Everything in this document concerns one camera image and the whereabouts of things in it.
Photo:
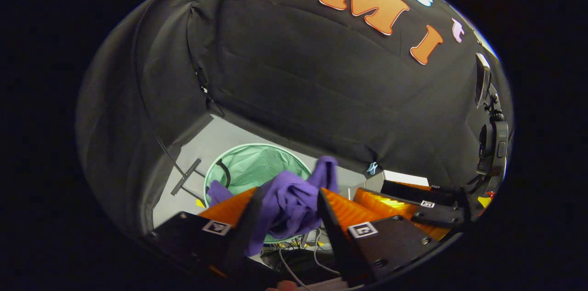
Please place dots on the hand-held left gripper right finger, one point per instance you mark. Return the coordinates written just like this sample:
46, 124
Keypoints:
335, 236

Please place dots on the black backdrop cloth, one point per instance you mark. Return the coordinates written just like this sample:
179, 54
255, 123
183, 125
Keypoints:
298, 89

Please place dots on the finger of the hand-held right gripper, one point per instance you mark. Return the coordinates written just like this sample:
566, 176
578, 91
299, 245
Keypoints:
413, 189
399, 210

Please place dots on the black metal clothes rack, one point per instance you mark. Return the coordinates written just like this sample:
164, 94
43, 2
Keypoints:
183, 178

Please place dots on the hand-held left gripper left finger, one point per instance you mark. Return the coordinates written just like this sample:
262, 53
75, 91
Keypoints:
245, 231

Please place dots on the green laundry hamper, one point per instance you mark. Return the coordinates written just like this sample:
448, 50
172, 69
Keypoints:
257, 167

